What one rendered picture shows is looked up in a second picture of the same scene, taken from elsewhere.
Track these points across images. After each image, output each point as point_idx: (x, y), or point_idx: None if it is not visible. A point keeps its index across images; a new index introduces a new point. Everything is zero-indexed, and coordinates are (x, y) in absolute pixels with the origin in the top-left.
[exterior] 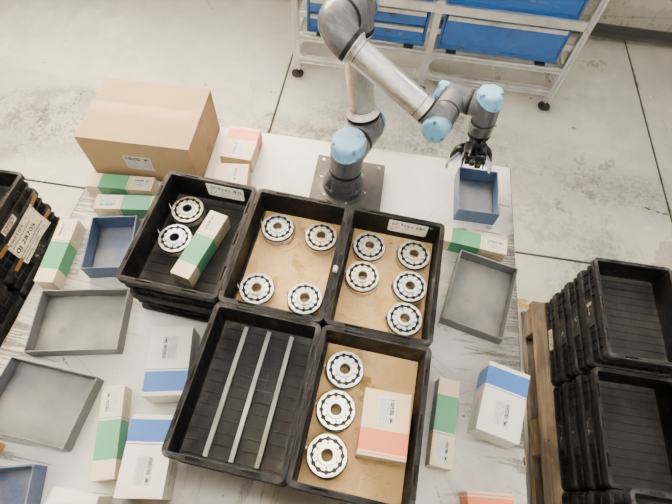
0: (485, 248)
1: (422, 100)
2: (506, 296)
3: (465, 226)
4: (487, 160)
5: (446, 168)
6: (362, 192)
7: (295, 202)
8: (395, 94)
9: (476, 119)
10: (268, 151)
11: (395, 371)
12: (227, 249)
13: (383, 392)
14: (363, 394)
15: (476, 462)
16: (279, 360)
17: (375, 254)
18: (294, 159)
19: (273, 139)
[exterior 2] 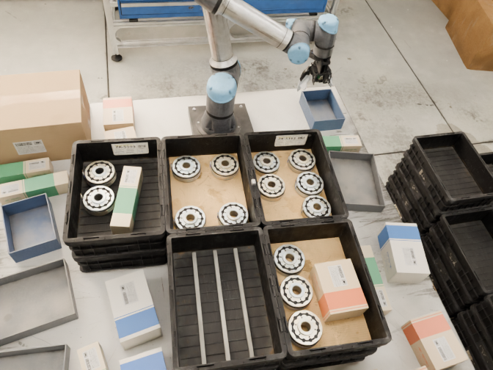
0: (345, 144)
1: (285, 32)
2: (372, 176)
3: (322, 134)
4: (329, 77)
5: (290, 96)
6: (236, 127)
7: (196, 142)
8: (263, 31)
9: (321, 42)
10: (141, 114)
11: (325, 249)
12: (148, 196)
13: (329, 263)
14: (311, 272)
15: (403, 301)
16: (232, 270)
17: (274, 167)
18: (166, 116)
19: (141, 103)
